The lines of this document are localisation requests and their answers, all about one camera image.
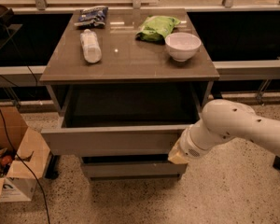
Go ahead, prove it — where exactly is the dark object on shelf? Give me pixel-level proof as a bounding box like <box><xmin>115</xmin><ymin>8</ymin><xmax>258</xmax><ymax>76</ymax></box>
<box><xmin>0</xmin><ymin>5</ymin><xmax>14</xmax><ymax>27</ymax></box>

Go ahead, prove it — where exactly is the white ceramic bowl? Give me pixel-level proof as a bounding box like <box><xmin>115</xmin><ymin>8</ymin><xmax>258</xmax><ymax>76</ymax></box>
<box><xmin>165</xmin><ymin>32</ymin><xmax>202</xmax><ymax>62</ymax></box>

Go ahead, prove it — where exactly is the grey lower drawer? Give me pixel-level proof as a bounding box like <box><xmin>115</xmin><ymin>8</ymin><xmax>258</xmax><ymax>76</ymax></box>
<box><xmin>80</xmin><ymin>154</ymin><xmax>187</xmax><ymax>180</ymax></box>

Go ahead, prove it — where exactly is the blue snack bag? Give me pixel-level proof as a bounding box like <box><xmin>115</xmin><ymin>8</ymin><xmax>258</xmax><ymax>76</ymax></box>
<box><xmin>74</xmin><ymin>6</ymin><xmax>108</xmax><ymax>27</ymax></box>

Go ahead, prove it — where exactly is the grey drawer cabinet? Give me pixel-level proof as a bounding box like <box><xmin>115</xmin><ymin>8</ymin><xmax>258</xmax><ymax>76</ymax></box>
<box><xmin>39</xmin><ymin>8</ymin><xmax>220</xmax><ymax>181</ymax></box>

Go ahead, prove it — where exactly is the grey drawer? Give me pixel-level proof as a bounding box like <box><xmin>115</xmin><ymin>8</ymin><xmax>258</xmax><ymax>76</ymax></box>
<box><xmin>80</xmin><ymin>154</ymin><xmax>187</xmax><ymax>180</ymax></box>
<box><xmin>42</xmin><ymin>82</ymin><xmax>200</xmax><ymax>157</ymax></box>

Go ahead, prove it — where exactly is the black cable on floor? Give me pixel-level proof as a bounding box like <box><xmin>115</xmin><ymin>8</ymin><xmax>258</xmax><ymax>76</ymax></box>
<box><xmin>0</xmin><ymin>68</ymin><xmax>51</xmax><ymax>224</ymax></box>

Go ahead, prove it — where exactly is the green chip bag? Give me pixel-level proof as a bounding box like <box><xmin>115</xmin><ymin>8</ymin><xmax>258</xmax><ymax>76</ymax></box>
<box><xmin>135</xmin><ymin>16</ymin><xmax>180</xmax><ymax>42</ymax></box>

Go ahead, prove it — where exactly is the grey top drawer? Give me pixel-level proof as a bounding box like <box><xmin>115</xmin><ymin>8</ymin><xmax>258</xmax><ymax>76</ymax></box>
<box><xmin>42</xmin><ymin>82</ymin><xmax>200</xmax><ymax>157</ymax></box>

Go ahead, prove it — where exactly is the clear plastic water bottle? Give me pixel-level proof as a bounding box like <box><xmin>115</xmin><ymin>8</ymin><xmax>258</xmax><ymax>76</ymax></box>
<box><xmin>80</xmin><ymin>29</ymin><xmax>102</xmax><ymax>63</ymax></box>

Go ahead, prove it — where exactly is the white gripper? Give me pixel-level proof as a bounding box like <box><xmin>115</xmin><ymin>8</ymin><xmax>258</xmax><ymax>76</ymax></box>
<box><xmin>168</xmin><ymin>127</ymin><xmax>208</xmax><ymax>164</ymax></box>

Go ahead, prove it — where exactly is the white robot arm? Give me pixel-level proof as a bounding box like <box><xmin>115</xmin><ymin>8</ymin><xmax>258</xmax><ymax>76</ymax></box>
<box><xmin>168</xmin><ymin>99</ymin><xmax>280</xmax><ymax>164</ymax></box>

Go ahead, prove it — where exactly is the open cardboard box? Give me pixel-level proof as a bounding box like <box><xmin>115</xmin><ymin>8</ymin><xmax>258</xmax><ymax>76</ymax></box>
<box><xmin>0</xmin><ymin>106</ymin><xmax>50</xmax><ymax>203</ymax></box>

